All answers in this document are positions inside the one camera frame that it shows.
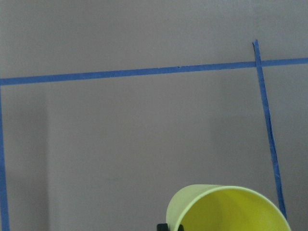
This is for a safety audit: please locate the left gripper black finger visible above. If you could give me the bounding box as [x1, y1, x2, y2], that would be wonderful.
[156, 223, 184, 231]

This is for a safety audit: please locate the yellow paper cup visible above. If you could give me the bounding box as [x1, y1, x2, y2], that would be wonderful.
[166, 184, 291, 231]

